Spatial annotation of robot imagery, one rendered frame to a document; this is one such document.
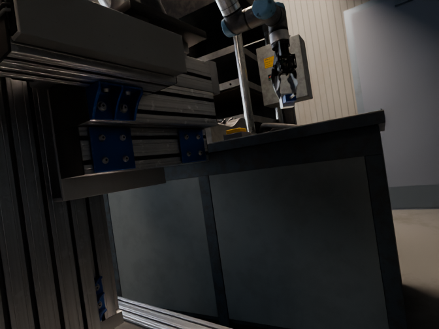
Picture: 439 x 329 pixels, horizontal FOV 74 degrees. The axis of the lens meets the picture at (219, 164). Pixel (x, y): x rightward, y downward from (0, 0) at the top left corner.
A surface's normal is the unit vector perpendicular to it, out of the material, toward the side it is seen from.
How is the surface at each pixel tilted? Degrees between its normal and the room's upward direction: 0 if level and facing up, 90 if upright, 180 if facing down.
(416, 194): 90
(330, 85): 90
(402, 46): 90
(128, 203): 90
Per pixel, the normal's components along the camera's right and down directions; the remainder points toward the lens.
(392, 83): -0.60, 0.08
